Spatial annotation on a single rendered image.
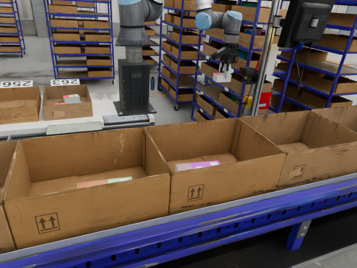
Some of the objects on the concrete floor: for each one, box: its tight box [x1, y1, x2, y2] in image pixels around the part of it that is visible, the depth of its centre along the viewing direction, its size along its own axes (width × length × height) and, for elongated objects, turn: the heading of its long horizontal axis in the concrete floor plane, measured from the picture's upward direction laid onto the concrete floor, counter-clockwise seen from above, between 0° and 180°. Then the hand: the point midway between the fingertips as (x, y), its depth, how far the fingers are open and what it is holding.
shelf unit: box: [191, 0, 296, 122], centre depth 265 cm, size 98×49×196 cm, turn 14°
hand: (222, 75), depth 166 cm, fingers closed on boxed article, 6 cm apart
